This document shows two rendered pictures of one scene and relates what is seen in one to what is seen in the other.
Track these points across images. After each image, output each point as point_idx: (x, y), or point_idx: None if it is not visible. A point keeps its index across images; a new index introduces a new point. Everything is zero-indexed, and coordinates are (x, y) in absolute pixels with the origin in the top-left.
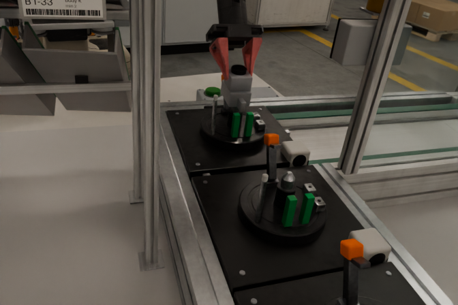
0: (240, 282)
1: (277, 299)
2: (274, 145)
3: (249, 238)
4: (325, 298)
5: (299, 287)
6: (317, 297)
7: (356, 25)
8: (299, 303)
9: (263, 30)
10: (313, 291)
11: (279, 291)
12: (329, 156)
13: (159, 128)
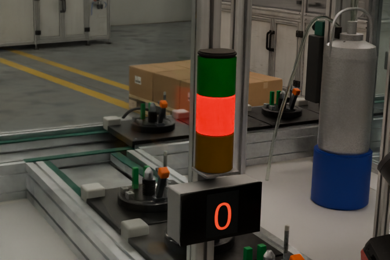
0: (281, 257)
1: (254, 253)
2: (291, 252)
3: None
4: (223, 256)
5: (241, 259)
6: (229, 256)
7: (240, 174)
8: (240, 253)
9: (365, 244)
10: (232, 258)
11: (255, 256)
12: None
13: (375, 200)
